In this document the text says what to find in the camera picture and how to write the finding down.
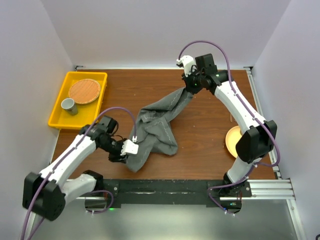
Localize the aluminium frame rail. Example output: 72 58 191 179
17 65 307 240

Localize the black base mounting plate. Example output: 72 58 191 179
74 178 253 213

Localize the golden round plate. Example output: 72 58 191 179
225 125 242 159

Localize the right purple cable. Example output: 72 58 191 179
178 40 281 216

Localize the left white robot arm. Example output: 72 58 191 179
22 116 136 221

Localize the grey ceramic cup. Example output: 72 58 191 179
60 97 78 116

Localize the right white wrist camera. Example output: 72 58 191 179
176 55 196 77

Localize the yellow plastic tray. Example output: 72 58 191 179
48 71 108 130

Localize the orange woven coaster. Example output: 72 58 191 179
68 78 101 105

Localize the grey cloth napkin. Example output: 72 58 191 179
125 87 193 173

